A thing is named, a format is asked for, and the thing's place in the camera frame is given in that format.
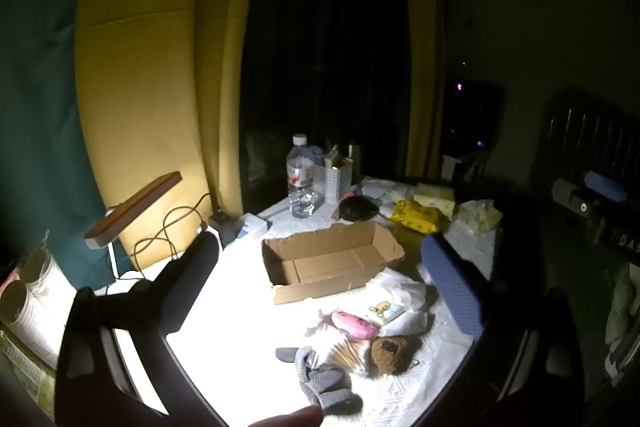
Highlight pink donut plush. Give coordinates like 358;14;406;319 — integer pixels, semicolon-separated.
332;310;382;341

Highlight black cable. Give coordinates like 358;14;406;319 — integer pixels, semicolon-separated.
117;191;214;279

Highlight clear plastic water bottle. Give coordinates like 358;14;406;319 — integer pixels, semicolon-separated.
286;134;321;219

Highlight white paper sheets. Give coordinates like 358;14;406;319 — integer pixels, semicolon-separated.
360;176;417;204

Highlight dark slatted furniture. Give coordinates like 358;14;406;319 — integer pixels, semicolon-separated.
531;88;640;228

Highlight white woven plastic basket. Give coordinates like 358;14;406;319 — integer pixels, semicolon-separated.
323;156;355;204

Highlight stack of paper cups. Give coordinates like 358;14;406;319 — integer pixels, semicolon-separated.
17;246;77;305
0;281;65;369

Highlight green printed box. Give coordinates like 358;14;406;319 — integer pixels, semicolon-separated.
0;331;57;419

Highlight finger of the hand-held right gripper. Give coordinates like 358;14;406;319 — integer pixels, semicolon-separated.
552;179;608;222
584;170;629;204

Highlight dark appliance with lights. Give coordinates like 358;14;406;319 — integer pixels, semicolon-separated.
443;79;504;148

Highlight pale yellow tissue pack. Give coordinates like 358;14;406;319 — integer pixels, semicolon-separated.
415;181;456;198
412;194;457;216

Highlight grey knit shoe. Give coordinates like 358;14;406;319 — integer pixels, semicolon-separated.
275;345;364;416

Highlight white plastic bag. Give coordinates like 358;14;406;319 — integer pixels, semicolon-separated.
367;269;436;334

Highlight brown bear plush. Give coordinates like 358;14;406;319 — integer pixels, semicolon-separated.
369;335;422;376

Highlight cotton swab pack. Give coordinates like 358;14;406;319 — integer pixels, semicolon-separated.
319;338;374;378

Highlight small bear print pack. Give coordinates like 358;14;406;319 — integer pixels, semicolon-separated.
364;300;405;324

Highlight narrow yellow curtain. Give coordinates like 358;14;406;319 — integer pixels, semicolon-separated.
399;0;447;184

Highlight wide yellow curtain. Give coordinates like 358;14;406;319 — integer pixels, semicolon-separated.
74;0;272;269

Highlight steel thermos flask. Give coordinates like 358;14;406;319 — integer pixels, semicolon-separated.
346;140;362;186

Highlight yellow plastic packet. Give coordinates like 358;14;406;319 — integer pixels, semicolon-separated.
388;199;449;234

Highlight cardboard box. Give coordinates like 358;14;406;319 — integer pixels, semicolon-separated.
261;221;406;306

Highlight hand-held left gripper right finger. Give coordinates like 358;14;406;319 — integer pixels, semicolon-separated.
414;234;587;427

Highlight dark chair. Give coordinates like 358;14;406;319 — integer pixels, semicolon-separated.
442;151;492;188

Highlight crumpled clear plastic bag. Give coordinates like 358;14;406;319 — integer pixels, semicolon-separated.
457;199;504;236

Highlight person's left hand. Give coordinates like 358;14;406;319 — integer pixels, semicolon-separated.
244;406;325;427

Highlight wooden desk lamp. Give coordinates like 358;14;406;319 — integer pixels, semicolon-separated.
83;171;184;284

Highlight green curtain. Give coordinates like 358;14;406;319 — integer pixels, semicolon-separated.
0;0;117;289

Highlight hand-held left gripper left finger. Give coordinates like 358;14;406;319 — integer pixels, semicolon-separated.
54;231;227;427

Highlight black round pouch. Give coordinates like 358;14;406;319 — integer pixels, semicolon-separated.
339;196;381;223

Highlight power adapter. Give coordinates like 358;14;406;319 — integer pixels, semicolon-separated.
197;205;241;249

